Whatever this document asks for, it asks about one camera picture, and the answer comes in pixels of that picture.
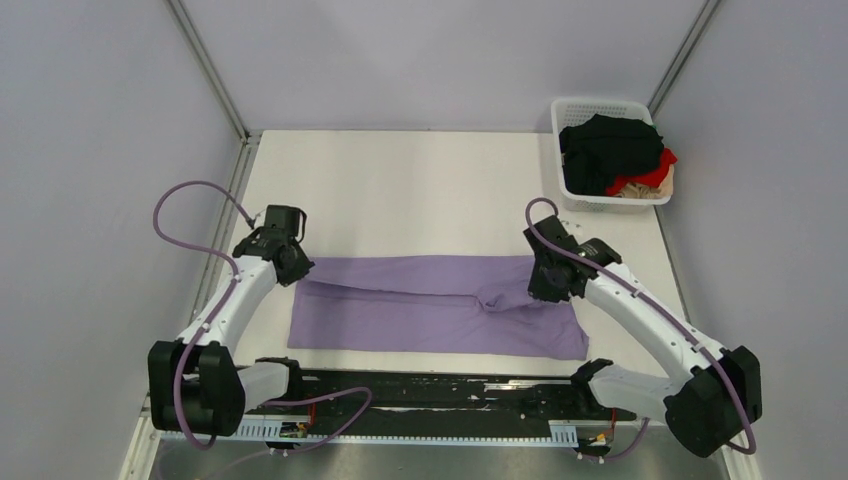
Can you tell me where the purple t shirt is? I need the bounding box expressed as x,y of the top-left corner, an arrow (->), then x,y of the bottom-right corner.
287,255 -> 589,360

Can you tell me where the black t shirt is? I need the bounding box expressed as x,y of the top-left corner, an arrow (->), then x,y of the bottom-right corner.
558,114 -> 665,196

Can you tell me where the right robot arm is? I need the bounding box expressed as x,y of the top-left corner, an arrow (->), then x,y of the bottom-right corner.
524,215 -> 762,458

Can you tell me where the red t shirt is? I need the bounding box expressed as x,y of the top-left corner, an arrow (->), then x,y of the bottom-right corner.
605,148 -> 678,197

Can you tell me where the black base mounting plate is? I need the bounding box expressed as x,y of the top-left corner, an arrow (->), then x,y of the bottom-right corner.
256,369 -> 636,437

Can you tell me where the beige t shirt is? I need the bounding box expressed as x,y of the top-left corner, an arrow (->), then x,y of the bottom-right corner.
615,165 -> 675,200

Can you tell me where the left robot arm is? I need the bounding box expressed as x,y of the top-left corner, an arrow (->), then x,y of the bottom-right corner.
147,205 -> 314,440

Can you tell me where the white slotted cable duct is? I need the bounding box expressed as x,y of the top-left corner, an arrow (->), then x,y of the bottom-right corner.
235,420 -> 579,448

